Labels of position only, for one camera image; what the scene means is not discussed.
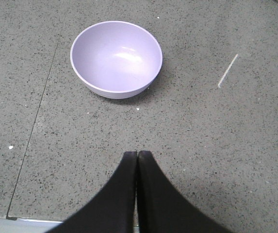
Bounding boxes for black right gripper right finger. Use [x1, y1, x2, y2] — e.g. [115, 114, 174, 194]
[137, 151, 230, 233]

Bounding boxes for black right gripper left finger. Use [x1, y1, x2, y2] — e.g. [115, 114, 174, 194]
[48, 151, 137, 233]

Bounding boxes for purple plastic bowl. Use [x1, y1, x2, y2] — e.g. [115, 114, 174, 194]
[70, 21, 163, 100]

